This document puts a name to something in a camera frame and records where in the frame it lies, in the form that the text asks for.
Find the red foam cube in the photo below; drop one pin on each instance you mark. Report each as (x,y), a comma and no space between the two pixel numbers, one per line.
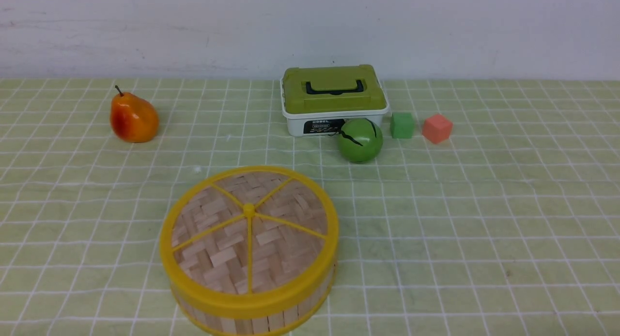
(437,128)

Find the green foam cube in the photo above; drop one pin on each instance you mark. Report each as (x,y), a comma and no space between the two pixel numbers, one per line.
(402,125)

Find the green round fruit toy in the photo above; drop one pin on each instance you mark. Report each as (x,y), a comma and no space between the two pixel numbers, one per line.
(360,140)

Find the orange red pear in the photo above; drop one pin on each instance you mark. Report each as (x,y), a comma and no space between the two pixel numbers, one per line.
(132,118)

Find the checked green tablecloth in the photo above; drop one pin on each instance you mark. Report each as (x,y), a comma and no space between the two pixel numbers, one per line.
(508,228)

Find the yellow bamboo steamer basket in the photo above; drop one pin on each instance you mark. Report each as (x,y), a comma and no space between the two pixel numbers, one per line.
(275,324)

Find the green lidded storage box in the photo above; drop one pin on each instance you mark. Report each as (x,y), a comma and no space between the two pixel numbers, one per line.
(318,100)

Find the yellow bamboo steamer lid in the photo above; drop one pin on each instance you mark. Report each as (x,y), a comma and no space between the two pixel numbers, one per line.
(251,242)

